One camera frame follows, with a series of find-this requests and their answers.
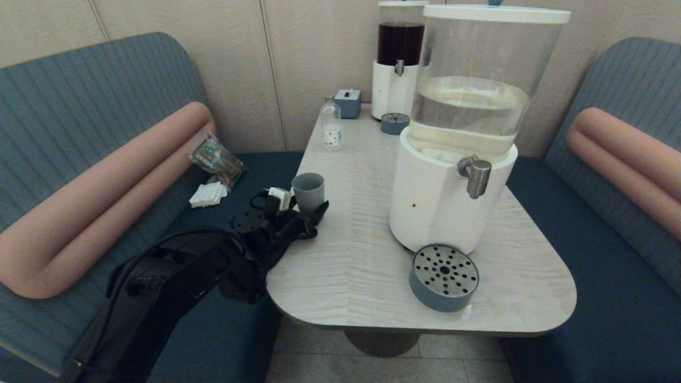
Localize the grey plastic cup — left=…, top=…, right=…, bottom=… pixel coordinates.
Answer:
left=292, top=172, right=326, bottom=214

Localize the round table pedestal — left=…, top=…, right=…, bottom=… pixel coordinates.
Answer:
left=345, top=332, right=421, bottom=357

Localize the printed snack bag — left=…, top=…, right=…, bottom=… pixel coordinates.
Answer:
left=187, top=133, right=246, bottom=191

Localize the dark drink dispenser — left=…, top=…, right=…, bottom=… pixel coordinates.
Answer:
left=371, top=0, right=427, bottom=121

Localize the pink bolster cushion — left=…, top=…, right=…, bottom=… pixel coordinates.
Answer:
left=0, top=101, right=216, bottom=300
left=565, top=106, right=681, bottom=243

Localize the large blue perforated drip tray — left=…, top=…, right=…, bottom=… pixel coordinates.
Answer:
left=409, top=244, right=480, bottom=313

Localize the blue-grey tissue box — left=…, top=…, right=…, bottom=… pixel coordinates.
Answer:
left=335, top=88, right=362, bottom=119

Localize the clear plastic bottle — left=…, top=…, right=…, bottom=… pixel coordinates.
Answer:
left=320, top=95, right=342, bottom=152

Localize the large clear water dispenser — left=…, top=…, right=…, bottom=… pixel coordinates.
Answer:
left=389, top=3, right=571, bottom=255

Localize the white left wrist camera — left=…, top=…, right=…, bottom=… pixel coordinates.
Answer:
left=268, top=187, right=293, bottom=212

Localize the blue upholstered bench sofa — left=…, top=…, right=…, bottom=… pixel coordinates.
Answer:
left=0, top=31, right=304, bottom=383
left=500, top=35, right=681, bottom=383

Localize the small blue perforated drip tray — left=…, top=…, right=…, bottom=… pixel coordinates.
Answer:
left=380, top=112, right=410, bottom=135

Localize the large silver dispenser tap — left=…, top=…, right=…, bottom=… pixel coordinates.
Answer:
left=458, top=155, right=493, bottom=200

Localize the white napkin stack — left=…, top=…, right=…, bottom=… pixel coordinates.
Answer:
left=188, top=182, right=228, bottom=209

